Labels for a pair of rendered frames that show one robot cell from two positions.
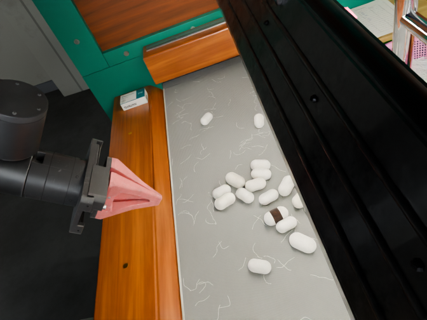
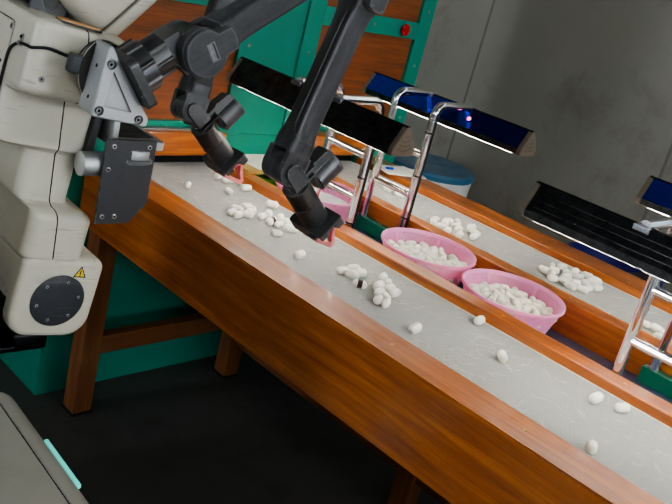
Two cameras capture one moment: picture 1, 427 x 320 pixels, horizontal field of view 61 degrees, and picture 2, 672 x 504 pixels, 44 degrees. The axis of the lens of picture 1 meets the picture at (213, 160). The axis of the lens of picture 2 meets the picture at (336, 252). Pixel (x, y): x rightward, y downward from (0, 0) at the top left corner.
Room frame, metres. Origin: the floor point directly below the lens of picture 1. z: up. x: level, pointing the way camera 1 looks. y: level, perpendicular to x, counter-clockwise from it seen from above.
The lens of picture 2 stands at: (-0.93, 1.60, 1.44)
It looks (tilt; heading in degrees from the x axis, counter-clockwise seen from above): 20 degrees down; 302
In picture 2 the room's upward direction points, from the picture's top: 15 degrees clockwise
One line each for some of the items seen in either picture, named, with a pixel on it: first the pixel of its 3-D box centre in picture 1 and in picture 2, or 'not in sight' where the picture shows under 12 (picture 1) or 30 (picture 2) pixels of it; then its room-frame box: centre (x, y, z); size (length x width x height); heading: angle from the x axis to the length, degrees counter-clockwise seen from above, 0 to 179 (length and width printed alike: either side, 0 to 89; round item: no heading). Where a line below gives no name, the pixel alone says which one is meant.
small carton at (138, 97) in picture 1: (134, 99); not in sight; (0.74, 0.11, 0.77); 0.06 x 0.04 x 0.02; 82
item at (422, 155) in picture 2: not in sight; (414, 167); (0.22, -0.57, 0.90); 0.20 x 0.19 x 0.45; 172
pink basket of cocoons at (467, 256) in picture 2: not in sight; (424, 262); (-0.01, -0.34, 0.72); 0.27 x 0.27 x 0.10
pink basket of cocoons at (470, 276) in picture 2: not in sight; (507, 307); (-0.29, -0.30, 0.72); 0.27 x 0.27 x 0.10
